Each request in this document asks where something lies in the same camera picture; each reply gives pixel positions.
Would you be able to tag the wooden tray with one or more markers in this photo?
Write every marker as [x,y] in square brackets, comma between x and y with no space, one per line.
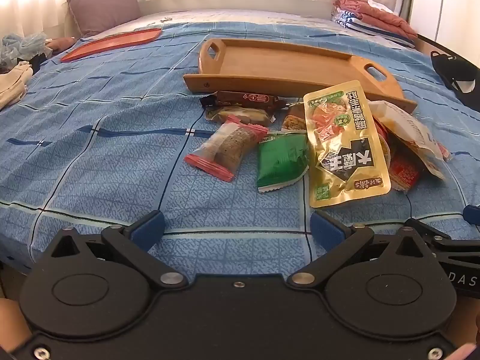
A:
[281,63]

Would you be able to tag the orange-edged snack packet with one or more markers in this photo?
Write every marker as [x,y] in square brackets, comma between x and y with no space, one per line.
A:
[447,154]

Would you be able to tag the shiny red snack packet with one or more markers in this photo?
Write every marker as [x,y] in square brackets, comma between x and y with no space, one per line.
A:
[403,174]

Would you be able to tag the white snack packet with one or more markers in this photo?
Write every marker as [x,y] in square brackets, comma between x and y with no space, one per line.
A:
[405,127]

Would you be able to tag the white cloth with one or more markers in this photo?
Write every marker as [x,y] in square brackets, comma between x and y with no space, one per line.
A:
[378,5]

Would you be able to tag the blue checked bedspread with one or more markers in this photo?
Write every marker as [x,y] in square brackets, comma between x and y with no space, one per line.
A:
[112,157]

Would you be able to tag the folded towels stack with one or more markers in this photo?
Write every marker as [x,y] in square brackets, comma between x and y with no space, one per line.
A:
[386,18]

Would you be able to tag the white quilted bed sheet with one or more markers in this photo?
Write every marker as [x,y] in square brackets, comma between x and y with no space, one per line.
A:
[225,17]

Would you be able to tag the black cloth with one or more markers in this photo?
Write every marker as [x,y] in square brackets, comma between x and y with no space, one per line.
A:
[39,62]

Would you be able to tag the yellow pastry packet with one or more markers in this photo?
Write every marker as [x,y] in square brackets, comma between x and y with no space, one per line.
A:
[240,116]

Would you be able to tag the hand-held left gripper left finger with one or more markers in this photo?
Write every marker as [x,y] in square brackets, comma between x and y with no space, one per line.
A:
[150,228]

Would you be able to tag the purple pillow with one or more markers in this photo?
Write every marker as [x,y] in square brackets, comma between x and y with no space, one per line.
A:
[105,7]

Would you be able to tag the clear red-edged snack packet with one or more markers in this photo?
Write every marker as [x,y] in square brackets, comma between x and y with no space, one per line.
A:
[228,146]

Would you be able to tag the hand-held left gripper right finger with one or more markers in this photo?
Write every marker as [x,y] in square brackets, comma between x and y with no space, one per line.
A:
[326,228]

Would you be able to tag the wooden bed frame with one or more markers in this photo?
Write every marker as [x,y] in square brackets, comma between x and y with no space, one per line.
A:
[427,47]

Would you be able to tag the black bag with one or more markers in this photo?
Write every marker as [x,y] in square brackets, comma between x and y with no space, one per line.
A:
[461,71]

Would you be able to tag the golden snack pouch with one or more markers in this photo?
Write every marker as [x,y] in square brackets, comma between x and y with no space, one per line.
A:
[337,138]

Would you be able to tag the green snack packet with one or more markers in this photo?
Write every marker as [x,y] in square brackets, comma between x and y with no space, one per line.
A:
[281,161]

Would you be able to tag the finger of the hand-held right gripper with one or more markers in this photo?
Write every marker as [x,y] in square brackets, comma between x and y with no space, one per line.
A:
[473,215]
[431,234]

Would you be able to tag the light blue plastic bag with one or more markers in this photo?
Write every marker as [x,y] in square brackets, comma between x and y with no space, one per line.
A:
[22,43]

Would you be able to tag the pink cloth bundle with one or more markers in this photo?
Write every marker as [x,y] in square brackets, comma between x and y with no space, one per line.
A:
[62,43]

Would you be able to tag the brown cracker packet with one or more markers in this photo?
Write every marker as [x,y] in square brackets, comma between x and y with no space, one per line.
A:
[294,120]

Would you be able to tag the beige cloth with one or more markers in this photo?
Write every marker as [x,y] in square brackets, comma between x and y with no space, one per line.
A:
[11,86]

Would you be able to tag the maroon snack bar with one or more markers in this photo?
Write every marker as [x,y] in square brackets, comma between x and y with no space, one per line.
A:
[243,99]

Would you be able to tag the folded striped towels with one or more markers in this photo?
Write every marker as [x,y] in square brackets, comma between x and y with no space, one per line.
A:
[360,26]

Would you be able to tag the red plastic tray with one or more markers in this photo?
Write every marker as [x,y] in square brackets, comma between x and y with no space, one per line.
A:
[112,43]

